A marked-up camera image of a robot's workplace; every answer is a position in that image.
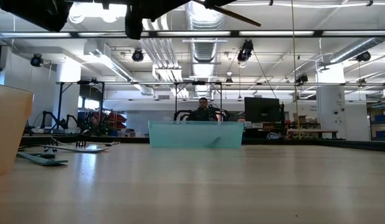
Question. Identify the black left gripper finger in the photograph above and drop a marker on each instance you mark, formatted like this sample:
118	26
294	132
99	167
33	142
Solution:
220	3

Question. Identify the black background robot arm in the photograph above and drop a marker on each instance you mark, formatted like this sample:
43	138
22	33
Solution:
222	113
180	115
63	123

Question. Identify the person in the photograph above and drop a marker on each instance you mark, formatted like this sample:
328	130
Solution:
202	114

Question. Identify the black computer monitor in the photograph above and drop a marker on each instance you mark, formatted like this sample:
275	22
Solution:
262	110

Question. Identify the red storage object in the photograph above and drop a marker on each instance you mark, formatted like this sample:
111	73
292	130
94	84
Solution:
116	118

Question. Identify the teal plastic bin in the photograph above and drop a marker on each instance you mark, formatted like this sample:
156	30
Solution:
195	135

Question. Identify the cluttered background desk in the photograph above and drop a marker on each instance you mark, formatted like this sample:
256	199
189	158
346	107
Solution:
273	127

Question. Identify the cardboard box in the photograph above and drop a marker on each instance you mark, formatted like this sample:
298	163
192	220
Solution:
300	118

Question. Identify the white building column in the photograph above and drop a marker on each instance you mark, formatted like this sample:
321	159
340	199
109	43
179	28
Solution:
331	102

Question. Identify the cluttered background workbench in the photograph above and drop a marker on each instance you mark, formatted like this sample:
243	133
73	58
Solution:
40	132

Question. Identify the tan plastic cup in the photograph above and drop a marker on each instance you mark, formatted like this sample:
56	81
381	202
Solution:
8	130

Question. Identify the blue storage bins shelf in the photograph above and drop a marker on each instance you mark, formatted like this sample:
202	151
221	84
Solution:
382	118

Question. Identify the black overhead frame bar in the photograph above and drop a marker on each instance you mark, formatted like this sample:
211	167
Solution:
153	34

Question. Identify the silver ventilation duct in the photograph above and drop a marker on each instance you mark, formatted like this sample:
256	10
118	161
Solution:
205	49
354	49

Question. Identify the black hanging camera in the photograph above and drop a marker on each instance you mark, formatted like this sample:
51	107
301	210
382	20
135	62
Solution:
137	56
36	60
302	79
364	56
245	51

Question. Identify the black metal rig frame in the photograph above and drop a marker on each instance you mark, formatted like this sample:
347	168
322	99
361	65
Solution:
102	99

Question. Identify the black table edge rail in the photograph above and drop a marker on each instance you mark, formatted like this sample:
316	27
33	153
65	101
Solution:
117	140

